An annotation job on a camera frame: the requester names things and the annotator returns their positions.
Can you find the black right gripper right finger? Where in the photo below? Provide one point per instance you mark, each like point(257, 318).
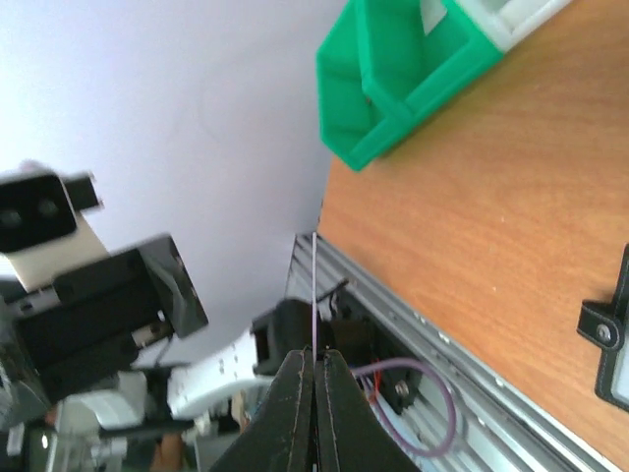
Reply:
point(348, 436)

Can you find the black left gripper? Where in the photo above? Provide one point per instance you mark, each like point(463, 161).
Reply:
point(80, 329)

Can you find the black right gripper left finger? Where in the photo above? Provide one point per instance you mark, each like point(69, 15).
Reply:
point(279, 437)

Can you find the white cherry blossom VIP card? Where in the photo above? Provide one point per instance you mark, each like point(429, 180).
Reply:
point(314, 303)

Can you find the black card holder wallet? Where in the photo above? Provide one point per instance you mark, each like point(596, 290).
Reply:
point(605, 324)

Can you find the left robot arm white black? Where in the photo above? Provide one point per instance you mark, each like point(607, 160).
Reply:
point(159, 399)

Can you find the grey card in green bin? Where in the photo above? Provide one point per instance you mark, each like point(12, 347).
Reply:
point(432, 13)

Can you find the green plastic sorting bin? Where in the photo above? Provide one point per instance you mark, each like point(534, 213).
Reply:
point(381, 73)

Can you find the white translucent plastic bin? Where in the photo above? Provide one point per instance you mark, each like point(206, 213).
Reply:
point(506, 23)

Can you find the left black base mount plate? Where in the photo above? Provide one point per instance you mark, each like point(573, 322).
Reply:
point(347, 325)

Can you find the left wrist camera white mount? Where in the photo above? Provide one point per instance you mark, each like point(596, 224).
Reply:
point(44, 231)

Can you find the aluminium rail front frame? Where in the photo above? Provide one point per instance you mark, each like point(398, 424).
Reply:
point(498, 427)

